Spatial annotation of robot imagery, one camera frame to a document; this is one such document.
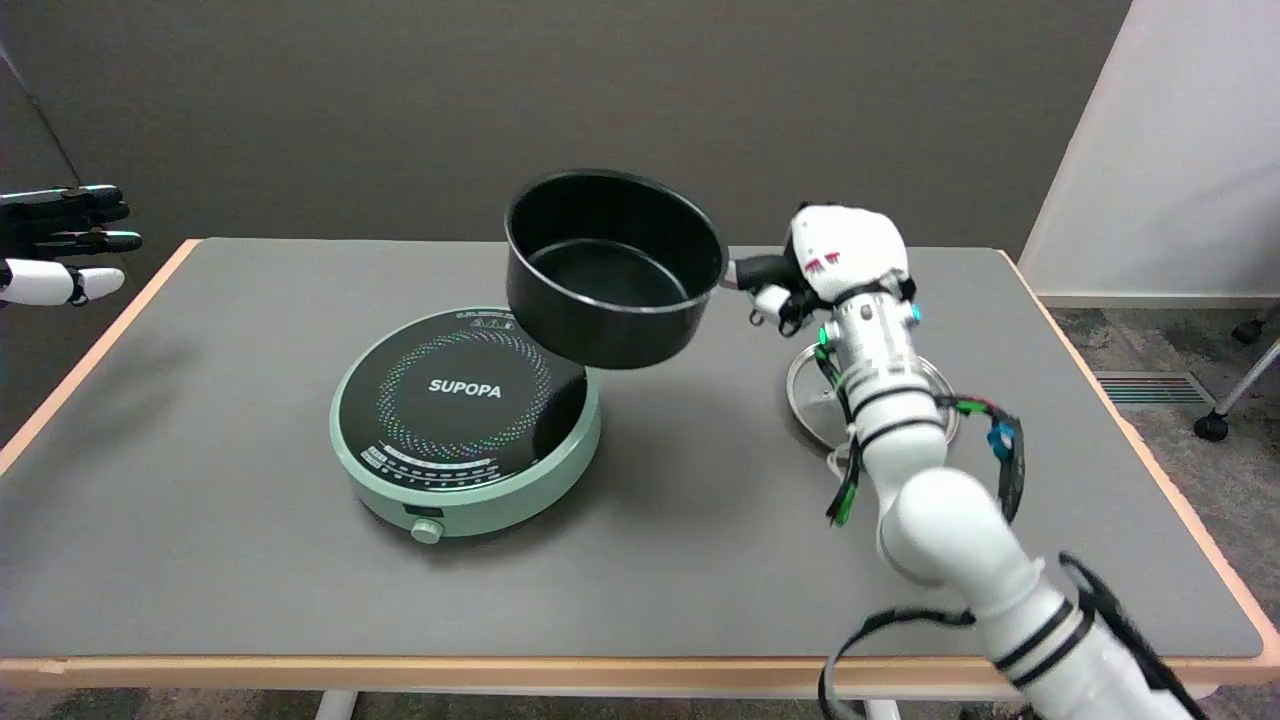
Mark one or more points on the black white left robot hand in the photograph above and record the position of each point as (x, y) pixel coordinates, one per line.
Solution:
(50, 245)

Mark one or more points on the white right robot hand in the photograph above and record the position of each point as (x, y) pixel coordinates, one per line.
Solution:
(850, 250)

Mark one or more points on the black soup pot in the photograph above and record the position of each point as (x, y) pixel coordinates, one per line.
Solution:
(610, 300)

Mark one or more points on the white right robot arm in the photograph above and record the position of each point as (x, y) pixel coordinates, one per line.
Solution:
(935, 500)

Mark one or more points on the glass pot lid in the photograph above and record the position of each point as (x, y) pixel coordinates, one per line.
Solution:
(812, 392)

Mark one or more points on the green induction stove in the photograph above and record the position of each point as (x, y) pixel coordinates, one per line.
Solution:
(460, 400)

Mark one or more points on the floor vent grille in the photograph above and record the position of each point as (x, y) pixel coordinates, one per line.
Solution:
(1150, 389)

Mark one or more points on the grey table mat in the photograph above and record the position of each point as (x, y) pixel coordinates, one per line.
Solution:
(250, 520)

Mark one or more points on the black caster wheel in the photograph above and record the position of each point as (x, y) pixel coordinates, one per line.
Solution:
(1247, 330)

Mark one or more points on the metal leg with caster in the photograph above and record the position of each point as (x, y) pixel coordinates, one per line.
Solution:
(1240, 385)

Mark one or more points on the white table leg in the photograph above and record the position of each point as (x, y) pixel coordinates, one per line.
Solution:
(336, 705)

